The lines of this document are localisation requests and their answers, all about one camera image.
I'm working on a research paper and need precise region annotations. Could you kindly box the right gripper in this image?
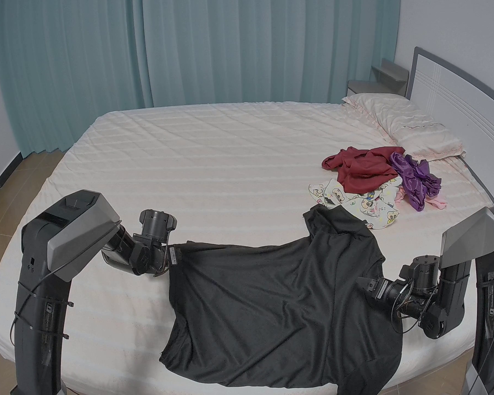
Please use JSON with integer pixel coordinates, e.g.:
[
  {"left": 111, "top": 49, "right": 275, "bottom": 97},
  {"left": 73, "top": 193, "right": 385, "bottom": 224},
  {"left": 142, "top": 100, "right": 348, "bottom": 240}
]
[{"left": 357, "top": 276, "right": 412, "bottom": 309}]

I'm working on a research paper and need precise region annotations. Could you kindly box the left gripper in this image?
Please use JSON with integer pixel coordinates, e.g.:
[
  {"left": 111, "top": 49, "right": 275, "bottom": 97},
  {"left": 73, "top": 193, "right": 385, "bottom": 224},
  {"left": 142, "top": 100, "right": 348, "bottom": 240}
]
[{"left": 153, "top": 242, "right": 183, "bottom": 278}]

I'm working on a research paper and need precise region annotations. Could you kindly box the black T-shirt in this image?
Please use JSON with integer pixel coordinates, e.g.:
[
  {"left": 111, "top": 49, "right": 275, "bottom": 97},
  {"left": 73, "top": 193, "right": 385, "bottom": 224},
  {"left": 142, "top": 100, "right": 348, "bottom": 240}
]
[{"left": 159, "top": 204, "right": 403, "bottom": 388}]

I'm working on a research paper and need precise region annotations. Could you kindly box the bed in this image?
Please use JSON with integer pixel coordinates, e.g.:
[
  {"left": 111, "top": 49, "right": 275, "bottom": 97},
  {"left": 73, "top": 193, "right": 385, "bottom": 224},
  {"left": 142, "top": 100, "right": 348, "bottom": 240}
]
[{"left": 0, "top": 47, "right": 494, "bottom": 395}]

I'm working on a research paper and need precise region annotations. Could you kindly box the white printed pyjama garment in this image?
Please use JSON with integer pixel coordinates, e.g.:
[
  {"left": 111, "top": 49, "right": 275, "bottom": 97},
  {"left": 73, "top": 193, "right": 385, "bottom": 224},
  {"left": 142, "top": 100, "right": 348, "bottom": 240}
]
[{"left": 309, "top": 177, "right": 405, "bottom": 230}]

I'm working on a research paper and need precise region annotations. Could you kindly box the pink garment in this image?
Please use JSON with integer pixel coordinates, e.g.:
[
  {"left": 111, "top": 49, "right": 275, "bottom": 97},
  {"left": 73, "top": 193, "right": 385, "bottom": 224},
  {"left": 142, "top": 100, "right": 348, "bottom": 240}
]
[{"left": 393, "top": 187, "right": 448, "bottom": 211}]

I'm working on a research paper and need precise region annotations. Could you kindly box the purple garment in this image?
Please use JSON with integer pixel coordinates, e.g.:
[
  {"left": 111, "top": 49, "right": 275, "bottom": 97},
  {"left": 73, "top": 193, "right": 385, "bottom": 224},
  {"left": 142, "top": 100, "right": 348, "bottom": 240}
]
[{"left": 389, "top": 153, "right": 442, "bottom": 213}]

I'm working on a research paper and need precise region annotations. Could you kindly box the dark red garment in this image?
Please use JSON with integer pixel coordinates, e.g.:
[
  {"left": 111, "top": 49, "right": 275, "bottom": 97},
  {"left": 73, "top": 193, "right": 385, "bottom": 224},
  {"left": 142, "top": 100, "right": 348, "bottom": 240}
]
[{"left": 322, "top": 146, "right": 406, "bottom": 194}]

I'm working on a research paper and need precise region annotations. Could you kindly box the cream pillow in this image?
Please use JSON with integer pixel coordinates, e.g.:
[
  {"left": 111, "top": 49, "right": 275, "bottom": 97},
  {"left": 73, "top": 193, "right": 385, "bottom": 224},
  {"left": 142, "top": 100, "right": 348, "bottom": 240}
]
[{"left": 341, "top": 93, "right": 467, "bottom": 161}]

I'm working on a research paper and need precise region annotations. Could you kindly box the grey bedside table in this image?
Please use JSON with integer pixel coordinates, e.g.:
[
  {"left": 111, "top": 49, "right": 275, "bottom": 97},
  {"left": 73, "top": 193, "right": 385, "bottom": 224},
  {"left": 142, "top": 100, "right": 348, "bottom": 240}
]
[{"left": 347, "top": 59, "right": 409, "bottom": 97}]

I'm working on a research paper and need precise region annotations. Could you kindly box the blue-green curtain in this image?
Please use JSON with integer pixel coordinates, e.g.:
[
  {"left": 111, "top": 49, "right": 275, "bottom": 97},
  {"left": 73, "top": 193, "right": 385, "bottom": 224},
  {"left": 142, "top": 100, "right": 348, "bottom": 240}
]
[
  {"left": 142, "top": 0, "right": 397, "bottom": 107},
  {"left": 0, "top": 0, "right": 154, "bottom": 159}
]

